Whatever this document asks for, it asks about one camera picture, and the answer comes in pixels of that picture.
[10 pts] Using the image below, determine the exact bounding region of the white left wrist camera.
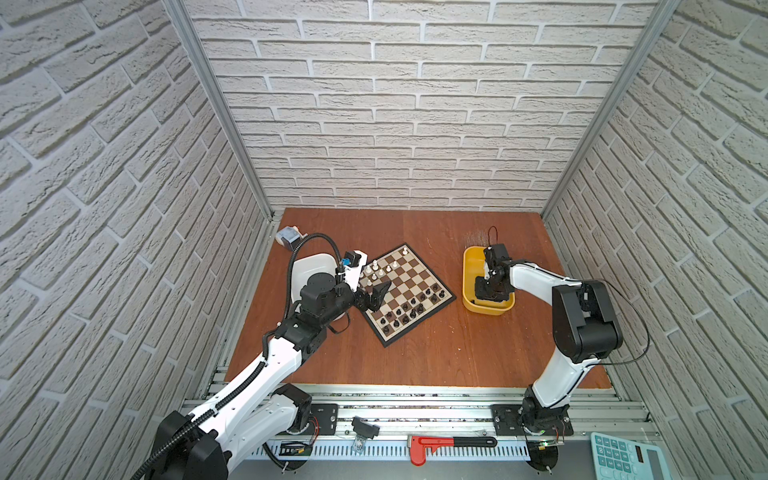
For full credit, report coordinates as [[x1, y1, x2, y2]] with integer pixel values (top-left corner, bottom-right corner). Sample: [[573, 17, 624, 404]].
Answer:
[[341, 250, 368, 292]]

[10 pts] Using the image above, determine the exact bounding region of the red black clamp tool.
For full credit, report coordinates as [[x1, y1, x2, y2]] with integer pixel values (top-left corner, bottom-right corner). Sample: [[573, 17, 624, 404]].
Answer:
[[407, 435, 498, 467]]

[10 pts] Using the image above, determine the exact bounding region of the grey pencil sharpener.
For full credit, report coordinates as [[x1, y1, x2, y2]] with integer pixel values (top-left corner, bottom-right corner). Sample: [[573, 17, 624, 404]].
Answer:
[[275, 226, 306, 251]]

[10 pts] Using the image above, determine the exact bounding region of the teal calculator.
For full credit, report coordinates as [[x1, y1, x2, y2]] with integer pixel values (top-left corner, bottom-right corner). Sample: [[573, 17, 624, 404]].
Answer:
[[590, 432, 672, 480]]

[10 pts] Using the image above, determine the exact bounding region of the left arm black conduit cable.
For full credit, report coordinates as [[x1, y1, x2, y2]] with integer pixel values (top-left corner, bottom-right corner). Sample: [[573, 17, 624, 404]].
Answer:
[[128, 232, 344, 480]]

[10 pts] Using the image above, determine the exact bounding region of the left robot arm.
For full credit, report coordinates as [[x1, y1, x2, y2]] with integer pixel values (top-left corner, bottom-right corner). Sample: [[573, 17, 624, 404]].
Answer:
[[133, 273, 391, 479]]

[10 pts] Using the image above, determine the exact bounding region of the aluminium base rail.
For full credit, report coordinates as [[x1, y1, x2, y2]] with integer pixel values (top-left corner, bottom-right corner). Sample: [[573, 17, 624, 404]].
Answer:
[[179, 383, 661, 463]]

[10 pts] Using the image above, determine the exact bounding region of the white plastic bin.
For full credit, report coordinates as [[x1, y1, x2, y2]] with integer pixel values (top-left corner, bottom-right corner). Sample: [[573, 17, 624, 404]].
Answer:
[[291, 253, 337, 302]]

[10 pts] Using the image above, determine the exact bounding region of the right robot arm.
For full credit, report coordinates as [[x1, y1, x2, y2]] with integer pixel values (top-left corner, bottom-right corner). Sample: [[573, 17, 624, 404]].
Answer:
[[474, 244, 623, 435]]

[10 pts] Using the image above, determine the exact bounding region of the yellow plastic bin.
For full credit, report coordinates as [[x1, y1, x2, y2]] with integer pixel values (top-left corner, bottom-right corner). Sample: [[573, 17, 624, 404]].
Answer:
[[462, 243, 515, 316]]

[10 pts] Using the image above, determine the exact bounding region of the folding chess board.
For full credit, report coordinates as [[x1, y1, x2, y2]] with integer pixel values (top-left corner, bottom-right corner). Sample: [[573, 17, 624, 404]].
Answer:
[[360, 243, 456, 347]]

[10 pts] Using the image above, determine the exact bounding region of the small black bracket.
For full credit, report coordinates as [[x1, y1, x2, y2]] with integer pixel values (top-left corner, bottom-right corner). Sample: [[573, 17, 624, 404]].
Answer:
[[352, 416, 380, 454]]

